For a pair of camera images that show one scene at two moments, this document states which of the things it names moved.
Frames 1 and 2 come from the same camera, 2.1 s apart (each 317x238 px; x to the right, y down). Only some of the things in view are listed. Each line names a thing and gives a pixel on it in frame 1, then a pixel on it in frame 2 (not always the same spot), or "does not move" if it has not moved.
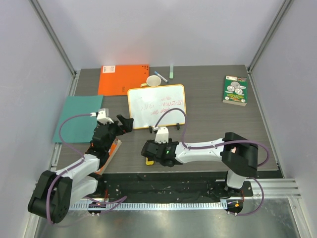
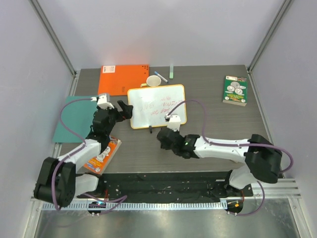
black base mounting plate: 170,186 does not move
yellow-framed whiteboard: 147,104 does not move
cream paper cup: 153,81 does not move
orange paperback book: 113,149 does not move
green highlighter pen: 171,71 does not move
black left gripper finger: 127,125 -> 127,112
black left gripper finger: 121,118 -> 123,106
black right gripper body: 148,149 -> 162,136
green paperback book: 235,90 does not move
